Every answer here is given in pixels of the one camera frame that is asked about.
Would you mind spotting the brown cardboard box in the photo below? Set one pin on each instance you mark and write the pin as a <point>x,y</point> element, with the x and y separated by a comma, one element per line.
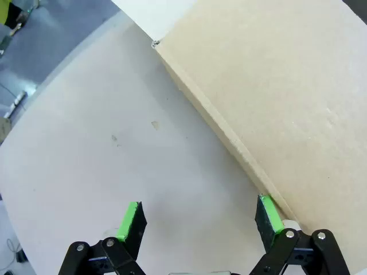
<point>272,100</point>

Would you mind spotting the person in yellow apron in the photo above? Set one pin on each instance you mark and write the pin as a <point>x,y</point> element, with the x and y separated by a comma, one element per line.
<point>4,11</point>

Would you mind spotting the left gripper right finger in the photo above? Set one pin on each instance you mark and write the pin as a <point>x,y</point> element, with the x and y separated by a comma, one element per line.
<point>269,223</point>

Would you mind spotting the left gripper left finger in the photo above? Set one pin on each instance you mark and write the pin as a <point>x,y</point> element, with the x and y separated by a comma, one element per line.
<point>134,226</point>

